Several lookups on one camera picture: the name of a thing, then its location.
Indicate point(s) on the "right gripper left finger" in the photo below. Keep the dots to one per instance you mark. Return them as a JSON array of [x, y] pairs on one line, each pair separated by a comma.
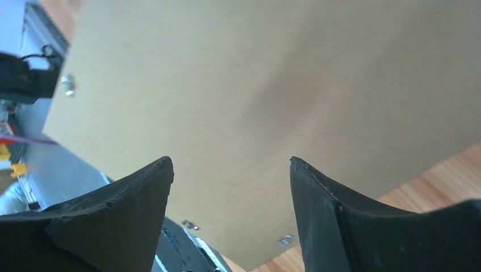
[[63, 237]]

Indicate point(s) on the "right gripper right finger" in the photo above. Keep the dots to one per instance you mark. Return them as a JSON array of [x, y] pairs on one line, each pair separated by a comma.
[[340, 229]]

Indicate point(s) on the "brown backing board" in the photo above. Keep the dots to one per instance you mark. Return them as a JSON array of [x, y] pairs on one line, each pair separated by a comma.
[[371, 93]]

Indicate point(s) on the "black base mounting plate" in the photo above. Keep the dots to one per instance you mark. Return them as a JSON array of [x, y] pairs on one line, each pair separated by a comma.
[[188, 247]]

